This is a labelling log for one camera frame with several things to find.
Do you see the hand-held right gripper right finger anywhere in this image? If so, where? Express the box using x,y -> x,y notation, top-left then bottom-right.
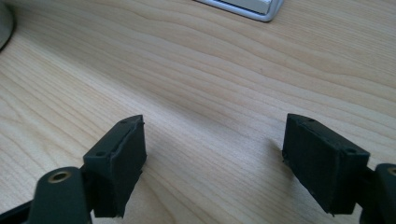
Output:
281,113 -> 372,216

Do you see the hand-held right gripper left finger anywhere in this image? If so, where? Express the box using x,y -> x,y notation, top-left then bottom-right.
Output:
82,114 -> 148,218

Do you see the silver white flat device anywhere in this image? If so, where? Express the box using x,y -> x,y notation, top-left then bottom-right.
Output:
194,0 -> 285,23

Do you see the grey round object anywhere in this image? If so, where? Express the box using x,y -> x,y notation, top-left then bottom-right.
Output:
0,1 -> 16,51

